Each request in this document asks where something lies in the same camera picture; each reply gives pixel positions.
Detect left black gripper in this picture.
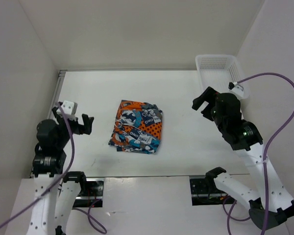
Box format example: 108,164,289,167
52,107,94,148

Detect colourful patterned shorts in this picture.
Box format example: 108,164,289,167
108,100,163,154

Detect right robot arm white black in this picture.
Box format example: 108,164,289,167
192,87,294,230

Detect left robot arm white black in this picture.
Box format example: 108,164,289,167
27,101,94,235

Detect white plastic basket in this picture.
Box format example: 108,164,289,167
195,54,250,100

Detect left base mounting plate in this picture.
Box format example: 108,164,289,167
73,177,104,208

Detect base mounting plate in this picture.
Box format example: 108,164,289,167
189,176,228,206
73,177,104,208

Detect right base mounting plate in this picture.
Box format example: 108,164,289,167
189,176,228,206

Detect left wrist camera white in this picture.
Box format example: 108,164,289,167
56,100,78,116

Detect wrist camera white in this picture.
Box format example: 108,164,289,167
228,82,245,99
56,100,78,116

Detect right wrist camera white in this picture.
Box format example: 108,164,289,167
228,82,245,99

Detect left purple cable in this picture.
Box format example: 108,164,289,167
0,102,107,235

